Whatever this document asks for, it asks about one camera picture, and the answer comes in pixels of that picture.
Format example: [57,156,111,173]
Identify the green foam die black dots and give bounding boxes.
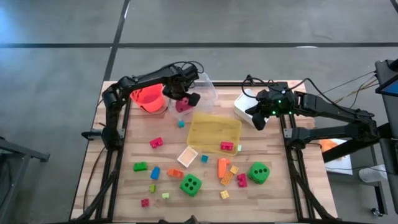
[179,173,203,197]
[247,161,271,185]

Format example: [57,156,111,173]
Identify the large orange toy brick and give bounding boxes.
[217,157,231,179]

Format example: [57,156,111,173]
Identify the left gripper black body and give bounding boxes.
[164,63,200,93]

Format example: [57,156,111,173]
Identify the black metal bar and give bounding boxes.
[322,123,393,164]

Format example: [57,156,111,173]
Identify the red foam die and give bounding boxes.
[175,96,194,113]

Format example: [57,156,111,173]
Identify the white shoe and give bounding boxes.
[358,164,389,184]

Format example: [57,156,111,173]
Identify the clear plastic container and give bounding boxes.
[167,72,219,121]

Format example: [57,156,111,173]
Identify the tablet with blue screen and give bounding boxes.
[375,73,398,97]

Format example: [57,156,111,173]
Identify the white plastic container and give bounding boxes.
[233,88,271,128]

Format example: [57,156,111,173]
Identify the grey metal cart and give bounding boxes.
[0,136,50,224]

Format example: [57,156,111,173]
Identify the black aluminium table frame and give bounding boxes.
[74,74,341,224]

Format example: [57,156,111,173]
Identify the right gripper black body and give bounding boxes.
[256,90,282,118]

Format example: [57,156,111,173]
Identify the orange plastic bucket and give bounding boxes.
[129,83,166,114]

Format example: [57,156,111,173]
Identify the cream square tile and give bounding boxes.
[177,146,199,169]

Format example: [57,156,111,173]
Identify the white sheet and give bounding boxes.
[320,136,354,175]

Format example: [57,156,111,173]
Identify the yellow translucent tray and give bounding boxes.
[185,112,243,156]

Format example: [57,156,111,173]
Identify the orange object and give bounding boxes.
[319,139,343,154]

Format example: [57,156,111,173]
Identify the yellow-orange long toy brick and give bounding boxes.
[220,170,234,187]

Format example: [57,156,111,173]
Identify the dark grey monitor stand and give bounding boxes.
[374,58,398,215]

